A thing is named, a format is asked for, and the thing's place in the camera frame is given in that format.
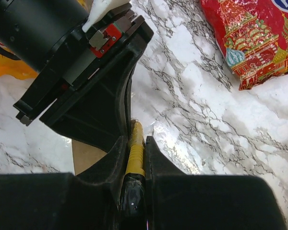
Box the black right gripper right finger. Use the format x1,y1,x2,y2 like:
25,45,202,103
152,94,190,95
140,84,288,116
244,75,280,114
145,136,286,230

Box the yellow corn snack bag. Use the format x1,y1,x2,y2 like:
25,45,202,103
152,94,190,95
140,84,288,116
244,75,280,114
0,42,37,80

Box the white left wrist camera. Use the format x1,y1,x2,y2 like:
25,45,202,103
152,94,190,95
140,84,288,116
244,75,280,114
82,0,130,33

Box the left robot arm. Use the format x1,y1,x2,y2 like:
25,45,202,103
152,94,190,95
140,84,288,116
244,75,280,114
0,0,154,152

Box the red candy bag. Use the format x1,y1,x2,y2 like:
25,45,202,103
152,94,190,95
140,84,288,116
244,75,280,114
201,0,288,91

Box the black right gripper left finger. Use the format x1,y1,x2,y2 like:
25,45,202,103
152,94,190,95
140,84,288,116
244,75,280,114
0,136,128,230

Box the brown cardboard express box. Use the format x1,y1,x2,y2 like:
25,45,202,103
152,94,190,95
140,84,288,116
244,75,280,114
72,140,107,175

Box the yellow black utility knife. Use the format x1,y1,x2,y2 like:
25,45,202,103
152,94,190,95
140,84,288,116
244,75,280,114
120,122,145,218

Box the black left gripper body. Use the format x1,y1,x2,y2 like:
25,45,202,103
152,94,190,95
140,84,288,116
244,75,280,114
14,9,153,126

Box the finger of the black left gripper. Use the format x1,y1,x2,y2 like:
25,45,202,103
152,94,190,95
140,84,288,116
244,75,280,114
40,35,144,152

